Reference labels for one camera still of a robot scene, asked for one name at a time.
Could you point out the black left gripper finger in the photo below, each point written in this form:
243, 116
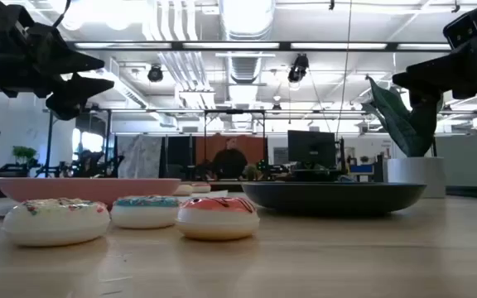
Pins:
68, 60
73, 97

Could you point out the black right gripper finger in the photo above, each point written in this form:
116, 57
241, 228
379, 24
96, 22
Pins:
449, 74
425, 99

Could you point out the dark grey round plate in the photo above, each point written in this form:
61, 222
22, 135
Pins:
333, 198

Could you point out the white donut with teal icing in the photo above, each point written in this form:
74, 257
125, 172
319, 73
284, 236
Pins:
145, 215

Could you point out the cream yellow donut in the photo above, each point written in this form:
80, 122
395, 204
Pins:
183, 190

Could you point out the small iced toy donut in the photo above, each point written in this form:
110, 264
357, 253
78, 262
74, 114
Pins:
201, 188

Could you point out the red iced donut with drizzle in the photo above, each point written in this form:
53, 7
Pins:
218, 221

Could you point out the green snake plant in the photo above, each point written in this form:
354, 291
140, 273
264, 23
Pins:
391, 120

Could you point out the small green potted plant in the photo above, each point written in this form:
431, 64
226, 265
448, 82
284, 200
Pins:
24, 153

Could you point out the white plant pot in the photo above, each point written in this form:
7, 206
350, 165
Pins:
416, 176

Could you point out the black ceiling spotlight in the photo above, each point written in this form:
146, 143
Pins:
297, 69
155, 73

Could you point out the white patterned cloth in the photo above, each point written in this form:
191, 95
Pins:
139, 157

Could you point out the pink round plate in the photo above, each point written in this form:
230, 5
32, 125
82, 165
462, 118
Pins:
85, 189

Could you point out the black computer monitor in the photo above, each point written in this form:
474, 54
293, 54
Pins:
311, 148

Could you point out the white donut with colourful sprinkles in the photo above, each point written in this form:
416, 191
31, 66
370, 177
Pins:
56, 225

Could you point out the black linear ceiling light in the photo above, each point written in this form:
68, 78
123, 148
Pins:
284, 46

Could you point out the person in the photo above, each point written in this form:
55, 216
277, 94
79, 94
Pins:
230, 163

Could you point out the orange partition board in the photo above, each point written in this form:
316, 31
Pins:
255, 149

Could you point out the small green desk plant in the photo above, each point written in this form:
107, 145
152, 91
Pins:
251, 171

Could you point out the silver ventilation duct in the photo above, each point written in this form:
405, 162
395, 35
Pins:
244, 37

